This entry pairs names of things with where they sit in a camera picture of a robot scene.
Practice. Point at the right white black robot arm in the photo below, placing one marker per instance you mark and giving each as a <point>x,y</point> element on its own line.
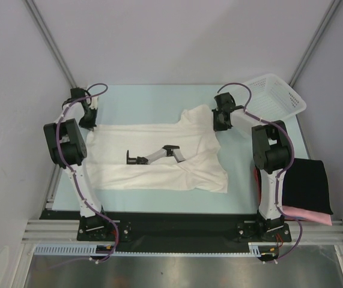
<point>271,147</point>

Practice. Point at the light blue cable duct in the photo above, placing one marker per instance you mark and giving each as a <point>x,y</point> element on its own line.
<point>95,250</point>

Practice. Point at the white perforated plastic basket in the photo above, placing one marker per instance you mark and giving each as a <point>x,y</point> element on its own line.
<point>273,99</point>

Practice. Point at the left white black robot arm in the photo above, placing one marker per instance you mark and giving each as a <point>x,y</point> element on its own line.
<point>67,147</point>

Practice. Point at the left aluminium frame post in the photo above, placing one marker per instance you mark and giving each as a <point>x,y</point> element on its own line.
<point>49,40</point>

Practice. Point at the right aluminium frame post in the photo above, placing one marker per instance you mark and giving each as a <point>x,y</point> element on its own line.
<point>321,29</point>

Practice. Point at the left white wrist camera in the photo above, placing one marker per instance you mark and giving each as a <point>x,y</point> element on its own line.
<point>93,102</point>

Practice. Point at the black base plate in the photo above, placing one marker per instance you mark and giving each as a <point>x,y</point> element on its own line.
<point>139,232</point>

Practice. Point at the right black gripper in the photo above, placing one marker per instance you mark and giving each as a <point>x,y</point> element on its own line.
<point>217,126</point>

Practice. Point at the white t shirt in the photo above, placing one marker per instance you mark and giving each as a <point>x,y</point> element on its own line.
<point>180,156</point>

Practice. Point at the aluminium frame post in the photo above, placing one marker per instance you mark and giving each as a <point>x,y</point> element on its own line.
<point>49,40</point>
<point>321,29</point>

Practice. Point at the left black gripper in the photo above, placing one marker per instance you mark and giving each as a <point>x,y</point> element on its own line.
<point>91,124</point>

